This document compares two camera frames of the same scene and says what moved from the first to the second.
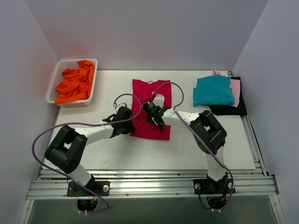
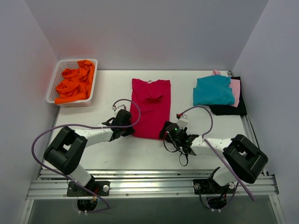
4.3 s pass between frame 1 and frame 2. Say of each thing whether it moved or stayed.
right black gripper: moved
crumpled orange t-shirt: stayed
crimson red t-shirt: stayed
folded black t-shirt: stayed
